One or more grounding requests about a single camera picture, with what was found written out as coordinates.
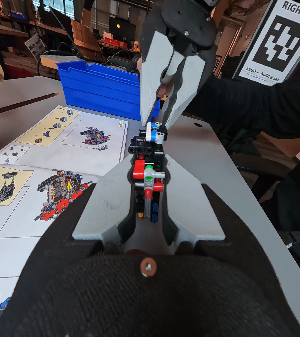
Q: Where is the black monitor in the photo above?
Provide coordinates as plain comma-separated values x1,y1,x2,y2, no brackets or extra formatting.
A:
109,16,137,40

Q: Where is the black chair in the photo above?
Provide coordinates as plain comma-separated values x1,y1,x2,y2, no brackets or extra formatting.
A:
218,124,292,195

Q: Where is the lego instruction booklet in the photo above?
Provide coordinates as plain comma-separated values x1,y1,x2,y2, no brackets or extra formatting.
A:
0,105,129,337

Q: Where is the black white printed sheet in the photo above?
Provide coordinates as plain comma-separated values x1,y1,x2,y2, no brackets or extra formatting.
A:
25,34,47,60

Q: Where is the red plastic bin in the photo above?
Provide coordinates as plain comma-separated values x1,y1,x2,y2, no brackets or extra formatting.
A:
104,37,129,48

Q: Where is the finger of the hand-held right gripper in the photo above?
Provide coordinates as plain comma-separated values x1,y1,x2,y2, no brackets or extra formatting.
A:
139,30,176,129
162,49,206,129

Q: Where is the black red lego model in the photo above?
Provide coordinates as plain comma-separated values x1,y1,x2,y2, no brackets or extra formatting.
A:
127,128,172,224

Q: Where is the wooden shelf rack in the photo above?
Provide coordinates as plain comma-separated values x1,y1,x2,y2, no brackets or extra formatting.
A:
0,0,30,38

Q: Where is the person's black clothed body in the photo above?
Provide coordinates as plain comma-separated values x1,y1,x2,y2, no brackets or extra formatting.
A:
255,147,300,290

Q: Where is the person's right hand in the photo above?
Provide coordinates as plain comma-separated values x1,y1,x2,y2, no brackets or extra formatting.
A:
136,55,172,99

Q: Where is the grey flat box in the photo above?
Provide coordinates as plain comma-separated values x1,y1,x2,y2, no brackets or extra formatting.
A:
41,54,87,71

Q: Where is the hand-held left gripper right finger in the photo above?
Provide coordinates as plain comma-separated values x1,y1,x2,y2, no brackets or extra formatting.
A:
161,154,226,248

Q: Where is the blue plastic bin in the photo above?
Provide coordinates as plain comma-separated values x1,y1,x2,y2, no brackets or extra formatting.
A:
56,60,161,122

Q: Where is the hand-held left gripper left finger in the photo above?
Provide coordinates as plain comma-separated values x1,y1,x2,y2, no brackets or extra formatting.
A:
72,155,138,250

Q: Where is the wooden board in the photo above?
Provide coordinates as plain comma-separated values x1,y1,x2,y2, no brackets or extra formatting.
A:
70,18,101,54

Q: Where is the person's right forearm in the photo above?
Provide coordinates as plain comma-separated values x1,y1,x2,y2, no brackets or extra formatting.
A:
185,74,300,148

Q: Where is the white blue lego beam piece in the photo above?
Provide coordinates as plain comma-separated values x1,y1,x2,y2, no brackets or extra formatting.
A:
146,122,168,144

